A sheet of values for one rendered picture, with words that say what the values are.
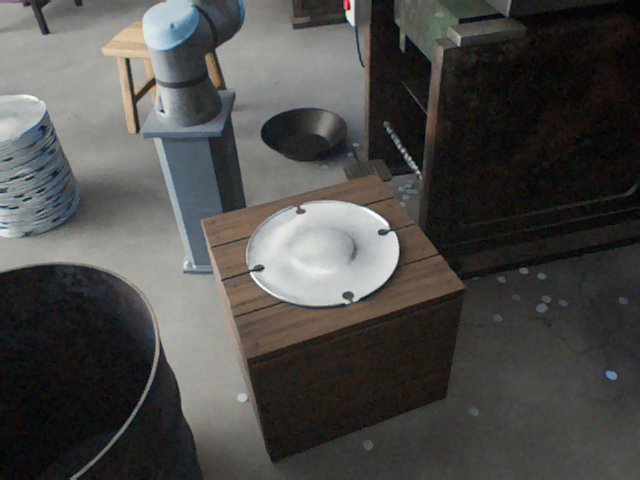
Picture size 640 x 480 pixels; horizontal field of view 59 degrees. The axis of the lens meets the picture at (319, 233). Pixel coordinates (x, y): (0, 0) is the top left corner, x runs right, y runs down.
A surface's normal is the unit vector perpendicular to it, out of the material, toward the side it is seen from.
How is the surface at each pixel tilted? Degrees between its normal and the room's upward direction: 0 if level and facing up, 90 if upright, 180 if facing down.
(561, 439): 0
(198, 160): 90
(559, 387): 0
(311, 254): 0
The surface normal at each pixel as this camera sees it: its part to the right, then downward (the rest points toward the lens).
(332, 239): -0.05, -0.75
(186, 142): -0.04, 0.66
